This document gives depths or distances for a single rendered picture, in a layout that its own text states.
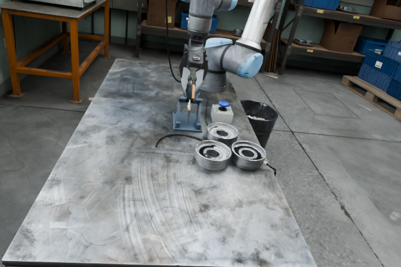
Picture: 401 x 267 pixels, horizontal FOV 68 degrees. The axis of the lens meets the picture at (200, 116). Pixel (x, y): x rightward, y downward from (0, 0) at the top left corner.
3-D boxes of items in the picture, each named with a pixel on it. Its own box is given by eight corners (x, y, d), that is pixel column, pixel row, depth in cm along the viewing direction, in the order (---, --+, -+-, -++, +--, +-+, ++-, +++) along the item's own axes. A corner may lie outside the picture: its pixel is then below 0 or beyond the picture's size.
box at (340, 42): (357, 55, 451) (368, 25, 431) (324, 50, 444) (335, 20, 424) (342, 47, 489) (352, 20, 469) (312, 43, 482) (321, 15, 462)
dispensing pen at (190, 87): (184, 122, 100) (188, 74, 102) (183, 123, 104) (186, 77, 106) (191, 123, 101) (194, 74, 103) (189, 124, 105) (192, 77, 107)
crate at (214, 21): (214, 29, 455) (216, 14, 445) (216, 34, 422) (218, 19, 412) (180, 24, 450) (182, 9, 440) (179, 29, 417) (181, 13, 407)
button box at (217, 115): (231, 125, 111) (234, 113, 108) (212, 123, 110) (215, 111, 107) (227, 115, 118) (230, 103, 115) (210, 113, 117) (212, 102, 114)
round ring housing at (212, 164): (228, 175, 84) (231, 163, 82) (192, 168, 84) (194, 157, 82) (228, 154, 93) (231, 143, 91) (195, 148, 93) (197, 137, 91)
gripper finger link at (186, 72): (185, 86, 109) (191, 62, 105) (186, 93, 104) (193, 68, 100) (176, 84, 108) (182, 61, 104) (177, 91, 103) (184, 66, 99)
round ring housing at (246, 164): (224, 163, 88) (226, 151, 87) (235, 147, 97) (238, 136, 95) (257, 176, 85) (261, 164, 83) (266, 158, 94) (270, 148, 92)
